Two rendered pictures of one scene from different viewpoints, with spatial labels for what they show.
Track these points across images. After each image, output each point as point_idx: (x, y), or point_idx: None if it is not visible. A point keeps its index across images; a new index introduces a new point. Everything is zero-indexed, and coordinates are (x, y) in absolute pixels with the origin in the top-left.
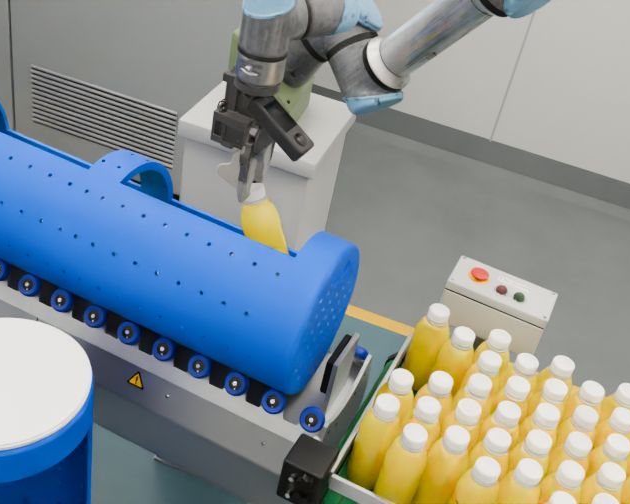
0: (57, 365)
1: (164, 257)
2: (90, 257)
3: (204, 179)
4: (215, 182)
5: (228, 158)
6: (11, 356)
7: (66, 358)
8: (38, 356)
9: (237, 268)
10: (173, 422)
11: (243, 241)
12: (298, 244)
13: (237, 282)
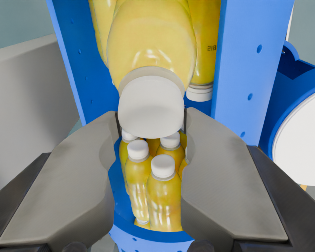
0: None
1: (260, 130)
2: None
3: (24, 166)
4: (18, 158)
5: None
6: None
7: (309, 118)
8: (313, 134)
9: (277, 19)
10: None
11: (234, 46)
12: None
13: (289, 3)
